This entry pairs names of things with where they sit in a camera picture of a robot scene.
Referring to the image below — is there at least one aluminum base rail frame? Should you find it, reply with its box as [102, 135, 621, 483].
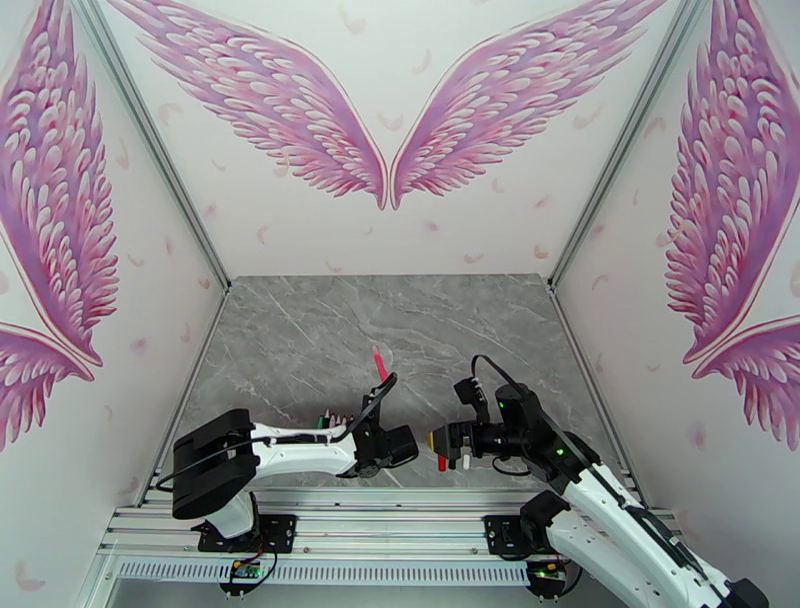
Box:
[96, 487, 692, 561]

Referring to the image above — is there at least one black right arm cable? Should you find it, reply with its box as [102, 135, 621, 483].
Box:
[471, 354, 708, 583]

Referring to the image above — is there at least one white perforated cable tray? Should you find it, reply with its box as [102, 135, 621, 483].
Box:
[115, 560, 533, 588]

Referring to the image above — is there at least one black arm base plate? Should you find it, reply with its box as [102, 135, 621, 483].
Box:
[198, 513, 296, 555]
[484, 513, 567, 558]

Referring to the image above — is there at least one small circuit board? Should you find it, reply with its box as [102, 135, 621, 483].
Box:
[526, 559, 573, 595]
[218, 559, 270, 595]

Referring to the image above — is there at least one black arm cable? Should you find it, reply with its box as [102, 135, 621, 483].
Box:
[471, 354, 708, 583]
[156, 372, 399, 492]

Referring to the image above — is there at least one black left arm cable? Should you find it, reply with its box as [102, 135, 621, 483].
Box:
[156, 372, 399, 492]

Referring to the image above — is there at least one aluminum corner post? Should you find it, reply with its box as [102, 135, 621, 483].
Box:
[548, 0, 714, 292]
[68, 0, 233, 292]

